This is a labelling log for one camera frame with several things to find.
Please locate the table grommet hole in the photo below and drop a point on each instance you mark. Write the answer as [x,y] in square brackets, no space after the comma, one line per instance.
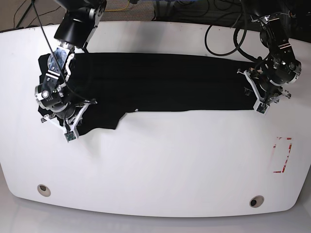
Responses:
[256,201]
[44,190]

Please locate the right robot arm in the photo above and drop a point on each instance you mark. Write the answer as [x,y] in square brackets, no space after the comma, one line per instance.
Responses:
[54,93]

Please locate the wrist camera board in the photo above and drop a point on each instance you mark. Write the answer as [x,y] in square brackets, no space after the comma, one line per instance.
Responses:
[69,136]
[262,108]

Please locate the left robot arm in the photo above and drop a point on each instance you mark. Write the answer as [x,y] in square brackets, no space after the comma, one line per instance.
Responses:
[280,65]

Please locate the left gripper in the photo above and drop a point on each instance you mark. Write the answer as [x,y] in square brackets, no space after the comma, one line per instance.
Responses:
[265,91]

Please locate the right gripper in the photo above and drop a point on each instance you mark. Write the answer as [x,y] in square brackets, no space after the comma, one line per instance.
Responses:
[67,116]

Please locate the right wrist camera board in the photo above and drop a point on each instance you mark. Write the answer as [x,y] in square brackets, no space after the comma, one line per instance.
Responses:
[69,136]

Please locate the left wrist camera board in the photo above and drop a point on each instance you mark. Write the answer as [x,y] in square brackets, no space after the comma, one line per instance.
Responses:
[262,108]

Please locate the left table grommet hole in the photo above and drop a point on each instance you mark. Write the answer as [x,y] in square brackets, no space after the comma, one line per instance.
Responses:
[44,190]

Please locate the red tape rectangle marking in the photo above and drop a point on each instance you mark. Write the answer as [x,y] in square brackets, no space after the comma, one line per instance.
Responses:
[280,154]

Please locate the right table grommet hole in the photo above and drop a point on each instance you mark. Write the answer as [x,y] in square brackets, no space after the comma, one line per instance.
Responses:
[256,201]

